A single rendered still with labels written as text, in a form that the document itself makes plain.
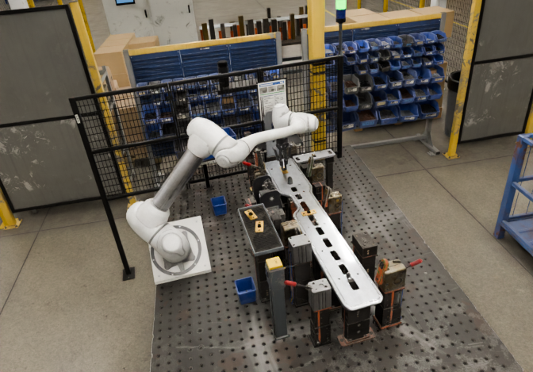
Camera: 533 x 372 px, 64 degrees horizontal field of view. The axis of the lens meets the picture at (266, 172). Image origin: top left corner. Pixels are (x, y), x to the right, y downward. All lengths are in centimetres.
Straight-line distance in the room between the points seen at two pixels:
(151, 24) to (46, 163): 487
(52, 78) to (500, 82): 435
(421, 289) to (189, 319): 123
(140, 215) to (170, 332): 62
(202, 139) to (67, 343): 194
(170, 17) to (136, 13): 63
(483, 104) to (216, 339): 385
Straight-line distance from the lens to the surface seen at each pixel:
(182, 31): 882
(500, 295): 361
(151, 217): 237
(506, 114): 539
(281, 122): 258
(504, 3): 486
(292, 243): 207
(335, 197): 250
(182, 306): 244
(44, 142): 443
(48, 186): 467
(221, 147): 214
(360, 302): 196
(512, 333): 339
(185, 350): 225
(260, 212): 219
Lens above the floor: 244
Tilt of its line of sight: 31 degrees down
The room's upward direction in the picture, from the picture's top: 5 degrees counter-clockwise
